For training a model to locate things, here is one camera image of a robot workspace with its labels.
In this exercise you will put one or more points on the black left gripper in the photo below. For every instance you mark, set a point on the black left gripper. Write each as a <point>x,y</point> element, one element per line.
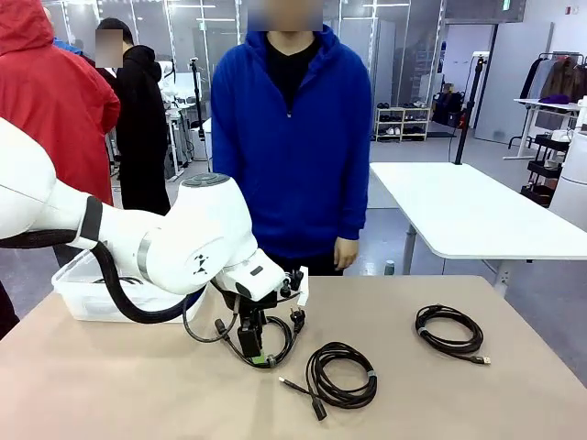
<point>250,309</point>

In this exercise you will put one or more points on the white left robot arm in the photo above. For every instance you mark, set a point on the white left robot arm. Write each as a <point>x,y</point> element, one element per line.
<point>206,229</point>

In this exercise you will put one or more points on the person left forearm blue sleeve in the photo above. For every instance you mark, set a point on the person left forearm blue sleeve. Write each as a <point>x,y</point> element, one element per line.
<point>355,206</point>

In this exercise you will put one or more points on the person left hand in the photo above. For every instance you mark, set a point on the person left hand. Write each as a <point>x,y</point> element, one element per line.
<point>346,252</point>

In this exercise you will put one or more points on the small gray cylinder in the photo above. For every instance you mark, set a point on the small gray cylinder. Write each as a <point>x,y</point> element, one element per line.
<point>390,267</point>

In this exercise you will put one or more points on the person in blue hoodie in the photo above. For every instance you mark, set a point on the person in blue hoodie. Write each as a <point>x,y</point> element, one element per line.
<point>293,183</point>

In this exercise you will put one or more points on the translucent white storage box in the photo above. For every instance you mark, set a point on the translucent white storage box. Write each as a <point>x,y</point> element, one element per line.
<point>87,302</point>

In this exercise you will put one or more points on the person in black hoodie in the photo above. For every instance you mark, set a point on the person in black hoodie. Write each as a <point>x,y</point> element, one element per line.
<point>142,137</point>

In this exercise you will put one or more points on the black tripod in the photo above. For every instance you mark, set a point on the black tripod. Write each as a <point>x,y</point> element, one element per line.
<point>198,105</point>

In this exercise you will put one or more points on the white table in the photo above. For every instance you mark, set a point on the white table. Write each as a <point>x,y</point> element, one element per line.
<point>458,206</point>

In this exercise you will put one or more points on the shoe rack with shoes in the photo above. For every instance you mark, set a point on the shoe rack with shoes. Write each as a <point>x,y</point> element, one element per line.
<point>403,124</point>

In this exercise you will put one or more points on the black bags pile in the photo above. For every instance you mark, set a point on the black bags pile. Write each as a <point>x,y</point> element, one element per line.
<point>447,107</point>

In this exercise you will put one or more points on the person in red jacket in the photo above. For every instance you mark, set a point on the person in red jacket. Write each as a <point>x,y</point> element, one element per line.
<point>55,114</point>

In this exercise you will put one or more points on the black stand pole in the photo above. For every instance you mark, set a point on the black stand pole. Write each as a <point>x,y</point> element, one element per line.
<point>468,114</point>

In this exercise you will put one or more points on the white desk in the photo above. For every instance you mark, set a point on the white desk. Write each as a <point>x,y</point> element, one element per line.
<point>527,119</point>

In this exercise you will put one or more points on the black shelf trolley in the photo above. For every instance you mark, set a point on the black shelf trolley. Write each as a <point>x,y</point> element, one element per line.
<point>546,142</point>

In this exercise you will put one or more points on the white round machine housing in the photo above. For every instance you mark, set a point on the white round machine housing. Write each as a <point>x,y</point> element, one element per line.
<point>573,183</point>

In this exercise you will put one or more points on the purple cloth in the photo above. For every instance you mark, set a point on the purple cloth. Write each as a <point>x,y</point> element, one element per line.
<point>557,99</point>

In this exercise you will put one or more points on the clothes rack with coats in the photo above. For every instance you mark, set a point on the clothes rack with coats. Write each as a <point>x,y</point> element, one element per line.
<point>564,78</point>

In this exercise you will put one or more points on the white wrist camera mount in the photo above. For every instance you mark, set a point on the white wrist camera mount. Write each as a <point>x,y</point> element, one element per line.
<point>257,279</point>

